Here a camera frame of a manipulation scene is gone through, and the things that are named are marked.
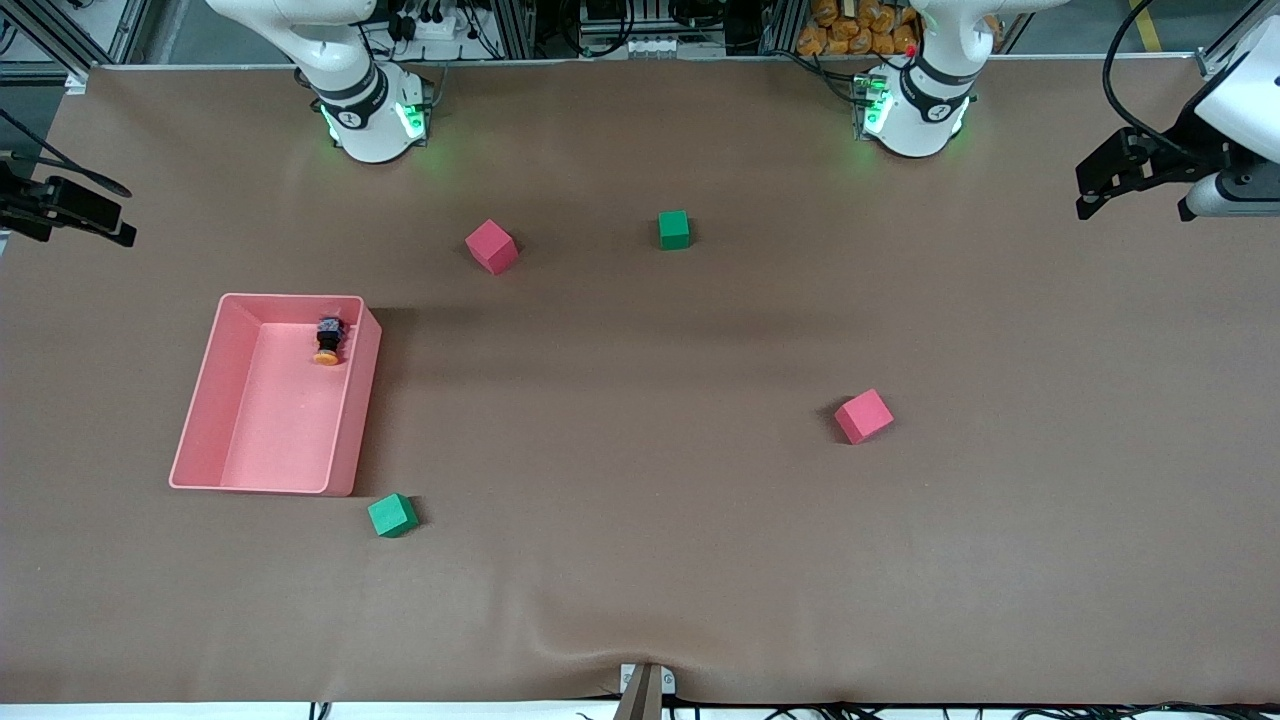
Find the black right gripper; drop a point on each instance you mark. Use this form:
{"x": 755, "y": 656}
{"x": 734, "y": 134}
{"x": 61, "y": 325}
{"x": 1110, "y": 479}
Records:
{"x": 22, "y": 203}

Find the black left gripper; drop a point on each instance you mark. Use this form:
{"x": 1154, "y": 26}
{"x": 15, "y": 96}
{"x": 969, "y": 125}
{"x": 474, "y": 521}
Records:
{"x": 1180, "y": 157}

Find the yellow mushroom push button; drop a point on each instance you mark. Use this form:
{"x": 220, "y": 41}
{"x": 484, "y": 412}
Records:
{"x": 329, "y": 335}

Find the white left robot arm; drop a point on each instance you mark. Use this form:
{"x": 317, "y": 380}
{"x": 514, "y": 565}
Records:
{"x": 915, "y": 125}

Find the pink plastic tray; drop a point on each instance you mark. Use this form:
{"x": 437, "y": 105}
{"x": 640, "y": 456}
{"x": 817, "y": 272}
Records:
{"x": 285, "y": 420}

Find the bag of orange objects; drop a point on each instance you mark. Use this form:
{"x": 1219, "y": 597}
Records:
{"x": 840, "y": 35}

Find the pink foam cube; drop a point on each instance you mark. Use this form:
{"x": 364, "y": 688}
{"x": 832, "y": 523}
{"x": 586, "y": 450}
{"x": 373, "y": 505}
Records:
{"x": 864, "y": 417}
{"x": 490, "y": 247}

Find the white power strip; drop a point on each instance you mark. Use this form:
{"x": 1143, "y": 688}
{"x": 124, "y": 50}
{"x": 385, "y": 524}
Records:
{"x": 435, "y": 28}

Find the green foam cube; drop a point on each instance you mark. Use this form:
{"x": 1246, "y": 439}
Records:
{"x": 392, "y": 515}
{"x": 674, "y": 230}

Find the white terminal strip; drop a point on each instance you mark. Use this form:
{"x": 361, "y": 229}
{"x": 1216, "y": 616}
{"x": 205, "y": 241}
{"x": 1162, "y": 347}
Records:
{"x": 650, "y": 47}

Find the black electronics box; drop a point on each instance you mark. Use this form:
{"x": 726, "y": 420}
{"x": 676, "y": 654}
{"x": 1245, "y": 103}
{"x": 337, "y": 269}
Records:
{"x": 615, "y": 12}

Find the brown table cover sheet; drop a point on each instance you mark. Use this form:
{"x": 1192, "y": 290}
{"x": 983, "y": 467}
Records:
{"x": 640, "y": 520}

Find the silver clamp plate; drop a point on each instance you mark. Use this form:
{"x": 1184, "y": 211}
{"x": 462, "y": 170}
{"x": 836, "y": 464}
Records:
{"x": 668, "y": 682}

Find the grey mounting bar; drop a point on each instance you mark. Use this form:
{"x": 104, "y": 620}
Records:
{"x": 640, "y": 700}

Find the aluminium frame profile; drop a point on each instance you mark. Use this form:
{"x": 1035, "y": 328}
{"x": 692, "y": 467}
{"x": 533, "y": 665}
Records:
{"x": 1235, "y": 32}
{"x": 30, "y": 70}

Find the aluminium frame post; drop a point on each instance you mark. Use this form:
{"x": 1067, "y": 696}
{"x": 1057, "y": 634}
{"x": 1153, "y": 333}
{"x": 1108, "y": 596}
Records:
{"x": 515, "y": 30}
{"x": 780, "y": 28}

